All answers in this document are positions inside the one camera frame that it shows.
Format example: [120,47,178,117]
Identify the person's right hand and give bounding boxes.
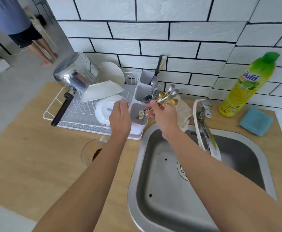
[146,100,180,140]

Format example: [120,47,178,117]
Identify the person's left hand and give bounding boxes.
[109,99,132,140]

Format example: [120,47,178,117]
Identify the person's left forearm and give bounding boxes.
[32,135,129,232]

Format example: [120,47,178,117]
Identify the person's right forearm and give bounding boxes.
[165,130,282,232]

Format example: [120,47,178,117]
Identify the beige rag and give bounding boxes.
[175,94,194,133]

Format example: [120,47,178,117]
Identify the white dish rack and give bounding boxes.
[43,71,150,140]

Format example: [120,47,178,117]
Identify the yellow dish soap bottle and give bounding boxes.
[219,52,281,118]

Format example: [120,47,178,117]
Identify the white cutlery holder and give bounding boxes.
[129,69,161,136]

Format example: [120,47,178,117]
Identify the white floral print bowl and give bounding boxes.
[94,94,123,127]

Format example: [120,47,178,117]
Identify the steel fork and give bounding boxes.
[152,83,162,97]

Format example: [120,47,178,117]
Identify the brown coffee grounds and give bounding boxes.
[92,148,103,162]

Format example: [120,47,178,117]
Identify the clear measuring jug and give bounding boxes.
[80,135,107,168]

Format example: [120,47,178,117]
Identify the white plate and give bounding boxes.
[98,61,126,87]

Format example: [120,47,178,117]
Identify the chrome faucet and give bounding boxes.
[198,102,222,162]

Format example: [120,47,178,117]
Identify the steel sink drain strainer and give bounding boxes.
[176,160,189,182]

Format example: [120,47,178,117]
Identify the stainless steel sink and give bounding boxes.
[127,123,278,232]

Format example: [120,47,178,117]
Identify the blue sponge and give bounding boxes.
[239,107,274,136]

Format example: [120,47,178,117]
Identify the long wooden stick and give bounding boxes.
[24,7,57,47]

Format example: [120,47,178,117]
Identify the white box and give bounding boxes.
[0,58,11,74]

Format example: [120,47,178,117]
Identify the black metal rack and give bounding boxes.
[31,0,55,26]

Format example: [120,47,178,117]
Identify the white faucet hose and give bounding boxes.
[192,99,208,152]

